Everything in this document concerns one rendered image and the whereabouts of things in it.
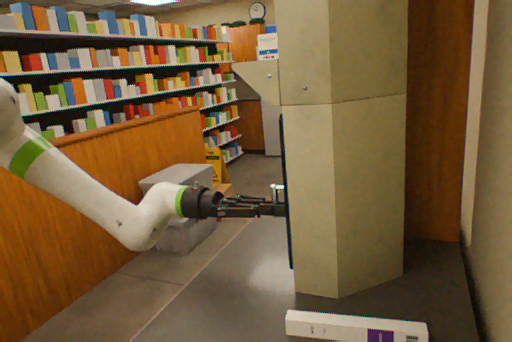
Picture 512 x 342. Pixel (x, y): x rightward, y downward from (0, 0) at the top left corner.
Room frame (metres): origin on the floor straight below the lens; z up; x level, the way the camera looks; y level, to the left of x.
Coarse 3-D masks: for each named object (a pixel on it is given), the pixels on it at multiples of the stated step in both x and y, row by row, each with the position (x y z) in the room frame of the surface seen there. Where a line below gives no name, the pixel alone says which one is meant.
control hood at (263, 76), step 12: (264, 60) 0.83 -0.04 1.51; (276, 60) 0.82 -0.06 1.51; (240, 72) 0.85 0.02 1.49; (252, 72) 0.84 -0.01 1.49; (264, 72) 0.83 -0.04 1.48; (276, 72) 0.82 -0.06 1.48; (252, 84) 0.84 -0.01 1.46; (264, 84) 0.83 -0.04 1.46; (276, 84) 0.82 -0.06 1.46; (264, 96) 0.83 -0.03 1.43; (276, 96) 0.82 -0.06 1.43
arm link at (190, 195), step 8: (184, 192) 0.97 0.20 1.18; (192, 192) 0.96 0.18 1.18; (200, 192) 0.96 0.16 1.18; (184, 200) 0.95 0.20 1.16; (192, 200) 0.94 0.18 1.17; (200, 200) 0.95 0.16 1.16; (184, 208) 0.95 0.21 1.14; (192, 208) 0.94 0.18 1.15; (200, 208) 0.94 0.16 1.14; (192, 216) 0.95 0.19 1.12; (200, 216) 0.94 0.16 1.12
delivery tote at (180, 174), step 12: (168, 168) 3.34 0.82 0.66; (180, 168) 3.31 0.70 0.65; (192, 168) 3.27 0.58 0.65; (204, 168) 3.22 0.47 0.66; (144, 180) 3.02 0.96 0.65; (156, 180) 2.98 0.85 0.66; (168, 180) 2.95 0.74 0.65; (180, 180) 2.91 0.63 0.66; (192, 180) 3.01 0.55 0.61; (204, 180) 3.21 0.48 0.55; (144, 192) 2.97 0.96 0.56
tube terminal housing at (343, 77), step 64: (320, 0) 0.78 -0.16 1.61; (384, 0) 0.82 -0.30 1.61; (320, 64) 0.78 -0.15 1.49; (384, 64) 0.82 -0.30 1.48; (320, 128) 0.78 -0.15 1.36; (384, 128) 0.82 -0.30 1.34; (320, 192) 0.78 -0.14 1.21; (384, 192) 0.82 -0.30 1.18; (320, 256) 0.79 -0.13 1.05; (384, 256) 0.82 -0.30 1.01
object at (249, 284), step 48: (240, 240) 1.13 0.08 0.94; (432, 240) 1.01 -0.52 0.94; (192, 288) 0.87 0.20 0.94; (240, 288) 0.85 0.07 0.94; (288, 288) 0.83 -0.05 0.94; (384, 288) 0.79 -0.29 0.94; (432, 288) 0.78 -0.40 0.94; (144, 336) 0.70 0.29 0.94; (192, 336) 0.69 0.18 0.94; (240, 336) 0.67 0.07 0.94; (288, 336) 0.66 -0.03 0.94; (432, 336) 0.62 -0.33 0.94
